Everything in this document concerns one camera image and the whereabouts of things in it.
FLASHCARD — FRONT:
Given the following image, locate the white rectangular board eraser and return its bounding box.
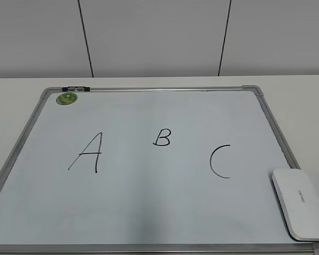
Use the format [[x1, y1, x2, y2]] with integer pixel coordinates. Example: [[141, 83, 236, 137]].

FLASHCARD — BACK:
[[272, 168, 319, 242]]

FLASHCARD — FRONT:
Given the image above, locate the white magnetic whiteboard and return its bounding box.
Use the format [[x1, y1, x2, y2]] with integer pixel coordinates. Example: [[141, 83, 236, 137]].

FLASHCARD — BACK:
[[0, 86, 319, 254]]

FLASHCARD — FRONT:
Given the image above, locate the green round magnet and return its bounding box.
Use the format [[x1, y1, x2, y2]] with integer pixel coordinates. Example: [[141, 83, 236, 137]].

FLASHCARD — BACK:
[[56, 92, 78, 106]]

